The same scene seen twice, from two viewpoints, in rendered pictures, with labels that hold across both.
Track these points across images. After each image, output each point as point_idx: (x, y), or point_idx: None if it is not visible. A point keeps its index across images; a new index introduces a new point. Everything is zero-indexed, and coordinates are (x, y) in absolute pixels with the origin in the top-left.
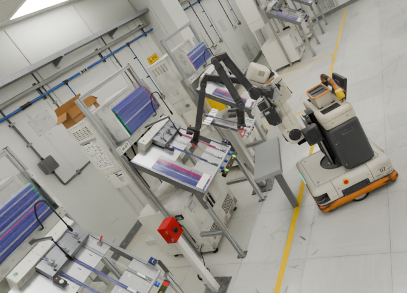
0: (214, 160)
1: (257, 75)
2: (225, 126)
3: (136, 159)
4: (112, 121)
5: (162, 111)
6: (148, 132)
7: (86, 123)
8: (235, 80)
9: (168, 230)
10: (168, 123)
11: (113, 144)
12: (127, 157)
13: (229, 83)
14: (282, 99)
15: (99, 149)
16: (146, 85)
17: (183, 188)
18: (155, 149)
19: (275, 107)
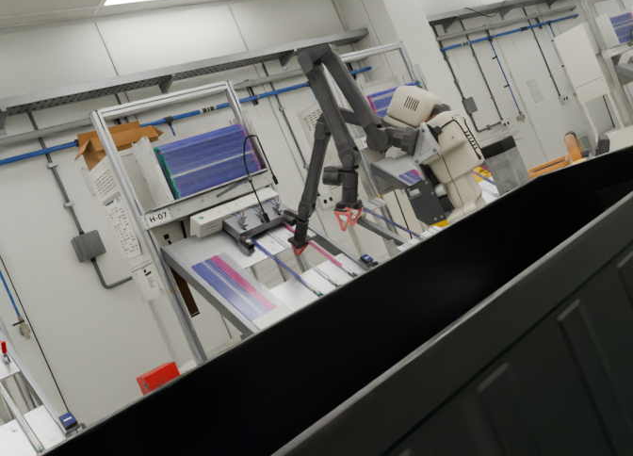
0: (323, 286)
1: (403, 107)
2: (384, 235)
3: (174, 247)
4: (149, 168)
5: (270, 179)
6: (220, 206)
7: (108, 161)
8: (385, 125)
9: (150, 384)
10: (268, 201)
11: (137, 206)
12: (169, 244)
13: (330, 108)
14: (455, 170)
15: (123, 215)
16: (248, 123)
17: (229, 319)
18: (221, 240)
19: (437, 184)
